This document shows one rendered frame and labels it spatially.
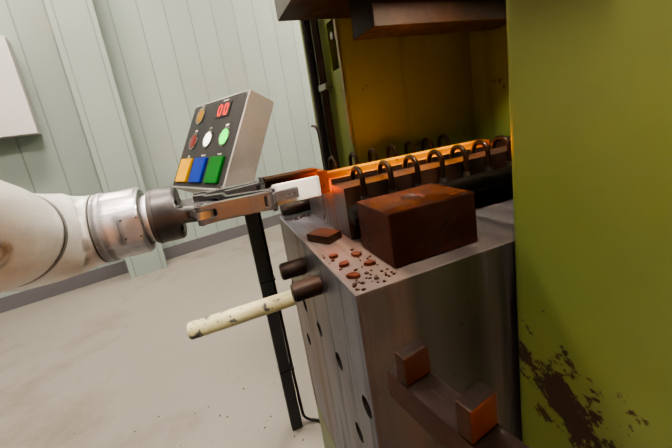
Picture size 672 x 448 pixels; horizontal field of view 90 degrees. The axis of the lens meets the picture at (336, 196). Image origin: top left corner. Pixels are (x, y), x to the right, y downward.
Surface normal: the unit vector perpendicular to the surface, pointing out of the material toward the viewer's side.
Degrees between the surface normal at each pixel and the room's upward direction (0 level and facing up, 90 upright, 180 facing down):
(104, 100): 90
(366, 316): 90
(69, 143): 90
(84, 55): 90
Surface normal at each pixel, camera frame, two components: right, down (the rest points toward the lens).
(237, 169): 0.72, 0.04
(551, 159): -0.92, 0.22
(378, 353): 0.36, 0.15
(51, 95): 0.55, 0.10
